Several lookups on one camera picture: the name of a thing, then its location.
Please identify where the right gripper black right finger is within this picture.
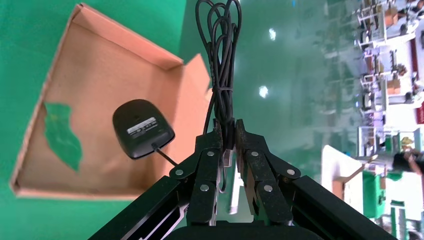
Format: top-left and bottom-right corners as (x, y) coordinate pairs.
(234, 119), (302, 225)

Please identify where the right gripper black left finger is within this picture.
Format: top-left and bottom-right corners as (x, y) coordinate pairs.
(168, 119), (224, 227)

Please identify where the black cable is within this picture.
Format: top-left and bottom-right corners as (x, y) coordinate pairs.
(112, 0), (243, 194)

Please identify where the small brown cardboard box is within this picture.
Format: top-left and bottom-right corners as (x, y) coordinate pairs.
(332, 162), (365, 201)

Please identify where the open shallow cardboard box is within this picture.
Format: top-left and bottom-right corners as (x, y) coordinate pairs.
(9, 2), (215, 201)

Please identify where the distant person black sleeve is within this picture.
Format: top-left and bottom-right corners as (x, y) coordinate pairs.
(392, 149), (424, 175)

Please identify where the large green tablecloth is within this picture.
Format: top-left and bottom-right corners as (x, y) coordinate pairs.
(0, 0), (188, 240)

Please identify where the white pedestal table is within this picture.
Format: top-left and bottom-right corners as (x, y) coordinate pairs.
(228, 144), (367, 216)

